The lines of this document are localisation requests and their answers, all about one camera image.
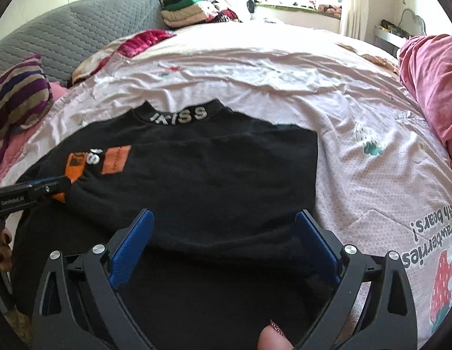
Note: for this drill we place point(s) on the white side desk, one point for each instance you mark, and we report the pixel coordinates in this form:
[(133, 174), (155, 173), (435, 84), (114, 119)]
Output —
[(392, 36)]

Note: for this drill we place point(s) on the grey quilted headboard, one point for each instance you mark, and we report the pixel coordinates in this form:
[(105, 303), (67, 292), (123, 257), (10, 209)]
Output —
[(65, 32)]

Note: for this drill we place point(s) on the pink strawberry print bedsheet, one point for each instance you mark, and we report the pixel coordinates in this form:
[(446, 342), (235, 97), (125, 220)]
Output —
[(284, 80)]

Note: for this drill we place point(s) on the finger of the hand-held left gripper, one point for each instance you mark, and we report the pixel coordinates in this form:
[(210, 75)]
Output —
[(47, 189)]

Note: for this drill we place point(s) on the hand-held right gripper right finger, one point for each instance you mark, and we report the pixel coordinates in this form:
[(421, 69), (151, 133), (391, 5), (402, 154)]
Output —
[(317, 240)]

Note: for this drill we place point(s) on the person's left hand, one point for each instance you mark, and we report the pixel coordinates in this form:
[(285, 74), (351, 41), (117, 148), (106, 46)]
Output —
[(2, 242)]

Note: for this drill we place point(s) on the stack of folded clothes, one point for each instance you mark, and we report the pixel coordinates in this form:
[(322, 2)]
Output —
[(189, 11)]

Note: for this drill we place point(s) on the pink blanket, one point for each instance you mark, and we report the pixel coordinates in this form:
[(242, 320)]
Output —
[(430, 80)]

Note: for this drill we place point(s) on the red velvet cloth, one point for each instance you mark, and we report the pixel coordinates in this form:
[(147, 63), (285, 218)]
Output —
[(142, 42)]

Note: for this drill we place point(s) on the small black object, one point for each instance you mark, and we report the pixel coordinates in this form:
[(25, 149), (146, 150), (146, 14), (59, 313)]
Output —
[(251, 6)]

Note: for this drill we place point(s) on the clothes on windowsill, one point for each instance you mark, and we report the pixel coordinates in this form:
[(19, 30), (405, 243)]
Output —
[(330, 9)]

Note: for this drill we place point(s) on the purple striped pillow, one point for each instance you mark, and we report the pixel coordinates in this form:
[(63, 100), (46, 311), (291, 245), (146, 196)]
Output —
[(18, 91)]

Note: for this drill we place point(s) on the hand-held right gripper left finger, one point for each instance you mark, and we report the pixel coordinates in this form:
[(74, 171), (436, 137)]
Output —
[(133, 248)]

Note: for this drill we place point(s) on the cream curtain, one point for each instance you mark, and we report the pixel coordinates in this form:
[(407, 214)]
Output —
[(351, 3)]

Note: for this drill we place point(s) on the pink cloth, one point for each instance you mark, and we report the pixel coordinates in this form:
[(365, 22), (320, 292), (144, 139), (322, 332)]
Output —
[(56, 93)]

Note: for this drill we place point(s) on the black sweater with orange patches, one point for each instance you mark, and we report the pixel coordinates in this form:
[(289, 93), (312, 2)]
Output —
[(211, 175)]

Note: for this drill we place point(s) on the person's right hand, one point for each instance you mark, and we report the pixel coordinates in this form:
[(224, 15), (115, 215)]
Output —
[(273, 339)]

